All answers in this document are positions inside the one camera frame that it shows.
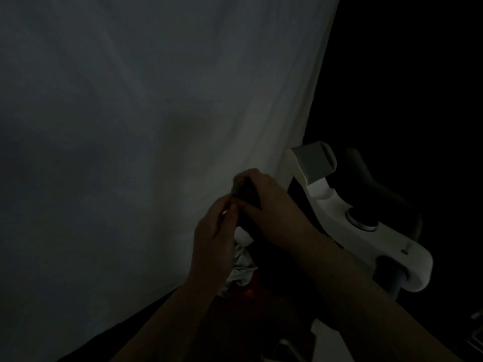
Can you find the person's right hand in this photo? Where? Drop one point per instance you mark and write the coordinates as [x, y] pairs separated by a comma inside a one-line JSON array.
[[275, 214]]

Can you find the person's left hand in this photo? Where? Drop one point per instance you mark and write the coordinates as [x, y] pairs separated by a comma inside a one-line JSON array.
[[213, 245]]

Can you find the grey cleaning cloth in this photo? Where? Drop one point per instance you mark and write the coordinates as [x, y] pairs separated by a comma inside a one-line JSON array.
[[245, 196]]

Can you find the white exercise bike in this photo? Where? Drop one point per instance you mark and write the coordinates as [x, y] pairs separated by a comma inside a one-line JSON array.
[[362, 237]]

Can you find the person's right forearm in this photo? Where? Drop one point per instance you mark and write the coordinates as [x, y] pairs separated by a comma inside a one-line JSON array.
[[369, 305]]

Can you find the person's left forearm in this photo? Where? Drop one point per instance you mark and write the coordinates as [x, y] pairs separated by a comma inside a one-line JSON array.
[[158, 328]]

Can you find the grey white tablet holder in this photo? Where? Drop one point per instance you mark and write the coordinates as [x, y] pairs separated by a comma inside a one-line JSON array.
[[315, 162]]

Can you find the white hanging sheet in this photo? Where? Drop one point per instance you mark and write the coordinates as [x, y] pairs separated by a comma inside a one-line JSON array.
[[113, 147]]

